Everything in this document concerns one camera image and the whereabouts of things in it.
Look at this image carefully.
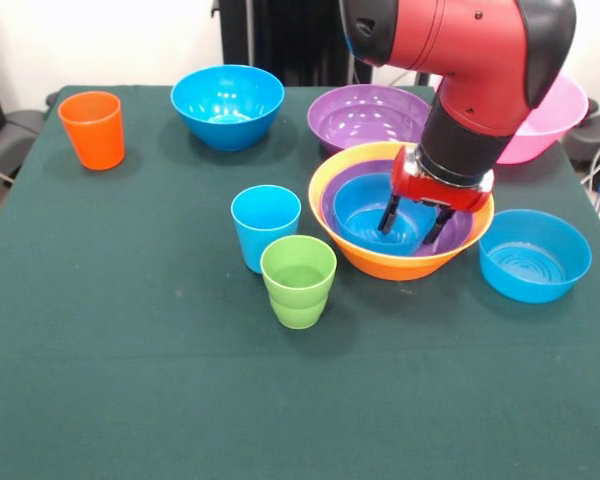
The black rounded equipment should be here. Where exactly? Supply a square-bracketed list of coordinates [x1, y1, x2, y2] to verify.
[562, 98, 600, 172]

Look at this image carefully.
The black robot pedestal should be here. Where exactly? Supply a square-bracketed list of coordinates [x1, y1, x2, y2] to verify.
[212, 0, 374, 86]

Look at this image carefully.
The pink plastic bowl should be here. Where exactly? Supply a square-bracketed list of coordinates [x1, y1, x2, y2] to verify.
[427, 72, 590, 166]

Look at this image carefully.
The orange plastic cup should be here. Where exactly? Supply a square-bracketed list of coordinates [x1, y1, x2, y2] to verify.
[57, 90, 126, 172]

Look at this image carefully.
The orange plastic bowl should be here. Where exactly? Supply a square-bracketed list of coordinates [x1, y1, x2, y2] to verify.
[307, 141, 495, 282]

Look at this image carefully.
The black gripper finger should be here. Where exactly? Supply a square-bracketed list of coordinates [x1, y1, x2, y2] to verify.
[422, 204, 457, 247]
[377, 193, 403, 236]

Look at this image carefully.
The shallow blue plastic bowl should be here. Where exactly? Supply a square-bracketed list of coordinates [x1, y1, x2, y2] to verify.
[332, 172, 439, 258]
[478, 208, 593, 305]

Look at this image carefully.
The deep blue plastic bowl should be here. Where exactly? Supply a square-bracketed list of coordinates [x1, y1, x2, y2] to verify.
[170, 64, 286, 153]

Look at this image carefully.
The dark green tablecloth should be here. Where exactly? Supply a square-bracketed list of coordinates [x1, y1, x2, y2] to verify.
[0, 84, 600, 480]

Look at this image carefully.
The light blue plastic cup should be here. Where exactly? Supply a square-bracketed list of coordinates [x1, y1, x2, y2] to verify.
[230, 184, 302, 274]

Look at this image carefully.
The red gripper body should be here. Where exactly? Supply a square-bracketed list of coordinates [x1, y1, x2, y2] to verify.
[390, 145, 496, 214]

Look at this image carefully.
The purple plastic bowl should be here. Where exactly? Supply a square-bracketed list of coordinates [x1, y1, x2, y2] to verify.
[307, 83, 434, 156]
[320, 158, 474, 259]

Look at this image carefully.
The green plastic cup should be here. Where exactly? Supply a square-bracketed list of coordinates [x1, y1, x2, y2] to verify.
[259, 234, 338, 330]

